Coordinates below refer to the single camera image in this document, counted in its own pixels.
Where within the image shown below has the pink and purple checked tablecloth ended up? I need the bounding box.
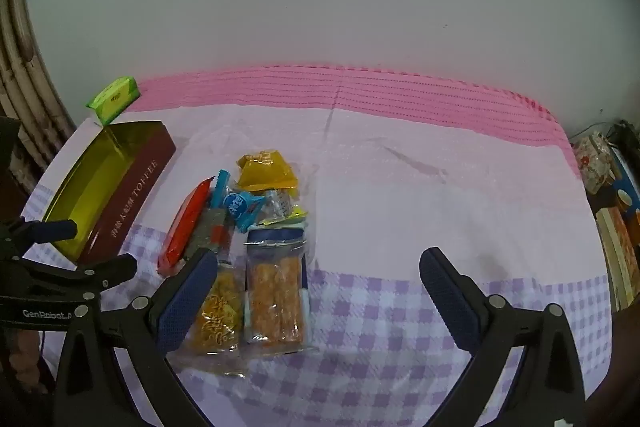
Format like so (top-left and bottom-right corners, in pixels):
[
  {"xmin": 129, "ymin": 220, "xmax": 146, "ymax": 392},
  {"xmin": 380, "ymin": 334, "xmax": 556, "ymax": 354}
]
[{"xmin": 22, "ymin": 64, "xmax": 618, "ymax": 427}]

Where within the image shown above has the floral box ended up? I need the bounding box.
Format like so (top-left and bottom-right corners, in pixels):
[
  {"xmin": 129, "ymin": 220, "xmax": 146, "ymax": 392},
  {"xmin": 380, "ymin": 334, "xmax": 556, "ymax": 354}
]
[{"xmin": 572, "ymin": 132, "xmax": 617, "ymax": 195}]

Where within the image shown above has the clear-window blue candy packet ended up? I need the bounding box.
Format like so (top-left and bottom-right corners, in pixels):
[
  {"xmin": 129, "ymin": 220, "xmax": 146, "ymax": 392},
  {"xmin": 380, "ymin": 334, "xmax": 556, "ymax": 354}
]
[{"xmin": 255, "ymin": 188, "xmax": 296, "ymax": 223}]

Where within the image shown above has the orange patterned box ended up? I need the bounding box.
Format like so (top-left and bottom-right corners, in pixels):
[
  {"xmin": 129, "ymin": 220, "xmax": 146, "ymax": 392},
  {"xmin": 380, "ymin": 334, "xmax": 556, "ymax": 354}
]
[{"xmin": 595, "ymin": 207, "xmax": 640, "ymax": 308}]

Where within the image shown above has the green tissue box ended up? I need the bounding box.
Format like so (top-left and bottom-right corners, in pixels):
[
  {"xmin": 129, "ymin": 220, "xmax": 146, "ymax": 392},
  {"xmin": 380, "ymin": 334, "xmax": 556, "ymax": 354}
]
[{"xmin": 86, "ymin": 77, "xmax": 142, "ymax": 126}]

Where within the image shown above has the dark blue snack packet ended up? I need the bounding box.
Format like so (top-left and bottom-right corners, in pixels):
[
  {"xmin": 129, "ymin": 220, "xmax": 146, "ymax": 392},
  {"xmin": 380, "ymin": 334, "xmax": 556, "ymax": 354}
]
[{"xmin": 245, "ymin": 227, "xmax": 313, "ymax": 350}]

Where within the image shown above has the black cable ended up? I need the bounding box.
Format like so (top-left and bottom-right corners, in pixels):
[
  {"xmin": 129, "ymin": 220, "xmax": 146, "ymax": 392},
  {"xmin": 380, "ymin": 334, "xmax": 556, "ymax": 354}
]
[{"xmin": 570, "ymin": 119, "xmax": 631, "ymax": 142}]

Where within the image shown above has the beige patterned curtain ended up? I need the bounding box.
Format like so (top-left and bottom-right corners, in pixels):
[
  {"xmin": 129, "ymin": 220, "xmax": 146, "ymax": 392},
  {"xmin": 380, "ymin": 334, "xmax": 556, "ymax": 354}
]
[{"xmin": 0, "ymin": 0, "xmax": 76, "ymax": 168}]

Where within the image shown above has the small yellow-green packet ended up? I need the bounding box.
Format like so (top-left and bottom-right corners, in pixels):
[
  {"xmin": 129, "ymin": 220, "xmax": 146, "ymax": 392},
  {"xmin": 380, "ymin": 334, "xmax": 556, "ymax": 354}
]
[{"xmin": 260, "ymin": 207, "xmax": 308, "ymax": 233}]

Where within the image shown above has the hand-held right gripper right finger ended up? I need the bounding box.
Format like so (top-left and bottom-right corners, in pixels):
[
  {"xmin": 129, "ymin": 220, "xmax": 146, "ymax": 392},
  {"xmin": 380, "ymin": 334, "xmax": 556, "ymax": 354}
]
[{"xmin": 419, "ymin": 248, "xmax": 587, "ymax": 427}]

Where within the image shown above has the gold-lined tin box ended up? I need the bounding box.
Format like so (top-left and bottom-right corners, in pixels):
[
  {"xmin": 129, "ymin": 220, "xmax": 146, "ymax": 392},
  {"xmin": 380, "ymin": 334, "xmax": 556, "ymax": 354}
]
[{"xmin": 40, "ymin": 121, "xmax": 177, "ymax": 264}]

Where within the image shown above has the blue candy packet white print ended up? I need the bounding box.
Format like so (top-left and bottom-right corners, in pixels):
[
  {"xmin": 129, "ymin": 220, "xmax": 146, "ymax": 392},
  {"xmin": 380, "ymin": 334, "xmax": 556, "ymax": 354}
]
[{"xmin": 223, "ymin": 189, "xmax": 266, "ymax": 233}]

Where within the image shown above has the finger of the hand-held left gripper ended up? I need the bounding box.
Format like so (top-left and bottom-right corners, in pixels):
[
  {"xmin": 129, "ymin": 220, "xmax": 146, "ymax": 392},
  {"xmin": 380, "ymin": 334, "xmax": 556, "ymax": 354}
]
[
  {"xmin": 0, "ymin": 254, "xmax": 138, "ymax": 297},
  {"xmin": 0, "ymin": 219, "xmax": 78, "ymax": 258}
]

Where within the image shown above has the light blue thin snack packet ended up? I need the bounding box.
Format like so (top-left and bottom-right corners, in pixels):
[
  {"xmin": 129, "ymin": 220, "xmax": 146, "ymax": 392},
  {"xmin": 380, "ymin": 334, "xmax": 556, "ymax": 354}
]
[{"xmin": 210, "ymin": 169, "xmax": 231, "ymax": 210}]

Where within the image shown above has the clear cracker packet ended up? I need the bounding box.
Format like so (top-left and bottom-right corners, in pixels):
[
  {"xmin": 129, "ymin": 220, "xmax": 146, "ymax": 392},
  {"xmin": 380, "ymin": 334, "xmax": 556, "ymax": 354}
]
[{"xmin": 246, "ymin": 252, "xmax": 307, "ymax": 348}]

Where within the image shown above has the yellow snack packet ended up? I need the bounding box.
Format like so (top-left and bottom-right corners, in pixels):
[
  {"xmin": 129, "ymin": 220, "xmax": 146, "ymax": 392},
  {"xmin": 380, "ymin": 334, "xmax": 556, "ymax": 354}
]
[{"xmin": 236, "ymin": 148, "xmax": 299, "ymax": 192}]

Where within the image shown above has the person's left hand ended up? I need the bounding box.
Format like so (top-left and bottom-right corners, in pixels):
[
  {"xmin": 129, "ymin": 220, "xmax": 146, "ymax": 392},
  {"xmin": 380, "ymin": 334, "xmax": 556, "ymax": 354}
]
[{"xmin": 7, "ymin": 332, "xmax": 46, "ymax": 395}]

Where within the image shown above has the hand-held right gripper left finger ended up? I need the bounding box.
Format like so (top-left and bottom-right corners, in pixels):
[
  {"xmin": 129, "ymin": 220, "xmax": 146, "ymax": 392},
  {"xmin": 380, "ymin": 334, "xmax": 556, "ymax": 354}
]
[{"xmin": 52, "ymin": 247, "xmax": 221, "ymax": 427}]

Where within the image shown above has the grey snack packet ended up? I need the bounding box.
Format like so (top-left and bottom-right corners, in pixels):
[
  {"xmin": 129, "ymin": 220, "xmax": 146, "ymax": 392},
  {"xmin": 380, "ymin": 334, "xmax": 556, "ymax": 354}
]
[{"xmin": 187, "ymin": 207, "xmax": 236, "ymax": 265}]

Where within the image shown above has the red snack packet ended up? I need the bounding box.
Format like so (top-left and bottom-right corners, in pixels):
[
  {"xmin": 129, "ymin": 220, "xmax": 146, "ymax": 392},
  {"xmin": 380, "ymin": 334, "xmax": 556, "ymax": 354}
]
[{"xmin": 157, "ymin": 177, "xmax": 216, "ymax": 277}]

